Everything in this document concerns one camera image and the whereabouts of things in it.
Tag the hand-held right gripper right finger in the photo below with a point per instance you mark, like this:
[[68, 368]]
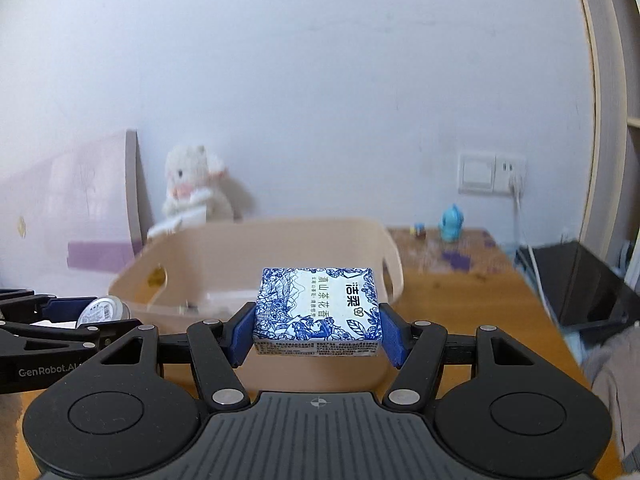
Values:
[[395, 335]]

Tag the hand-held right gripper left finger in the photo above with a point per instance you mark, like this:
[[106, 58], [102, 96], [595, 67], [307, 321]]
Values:
[[242, 335]]

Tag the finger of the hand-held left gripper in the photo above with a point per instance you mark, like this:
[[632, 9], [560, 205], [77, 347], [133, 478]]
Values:
[[60, 337], [62, 308]]

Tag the round silver tin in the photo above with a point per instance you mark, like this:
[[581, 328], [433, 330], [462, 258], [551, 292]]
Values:
[[105, 310]]

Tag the blue white floral tissue pack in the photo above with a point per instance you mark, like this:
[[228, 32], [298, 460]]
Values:
[[315, 310]]

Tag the beige plastic storage bin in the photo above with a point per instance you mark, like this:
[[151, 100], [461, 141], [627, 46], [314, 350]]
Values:
[[225, 255]]

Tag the small colourful toy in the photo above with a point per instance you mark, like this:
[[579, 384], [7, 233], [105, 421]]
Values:
[[417, 230]]

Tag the purple bed headboard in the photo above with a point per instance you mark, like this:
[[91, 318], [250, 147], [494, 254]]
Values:
[[60, 200]]

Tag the blue toy figurine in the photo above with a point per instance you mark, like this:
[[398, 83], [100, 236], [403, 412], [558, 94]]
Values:
[[451, 225]]

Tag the white plush sheep toy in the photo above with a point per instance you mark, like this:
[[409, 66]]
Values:
[[187, 175]]

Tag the grey cloth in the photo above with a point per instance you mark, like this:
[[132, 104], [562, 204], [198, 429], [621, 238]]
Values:
[[620, 385]]

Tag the white shelf unit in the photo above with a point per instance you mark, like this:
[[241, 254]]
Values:
[[607, 110]]

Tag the white wall switch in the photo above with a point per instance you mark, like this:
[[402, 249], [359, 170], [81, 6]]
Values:
[[476, 172]]

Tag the white wall socket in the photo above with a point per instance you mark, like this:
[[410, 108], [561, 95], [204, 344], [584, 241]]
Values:
[[510, 166]]

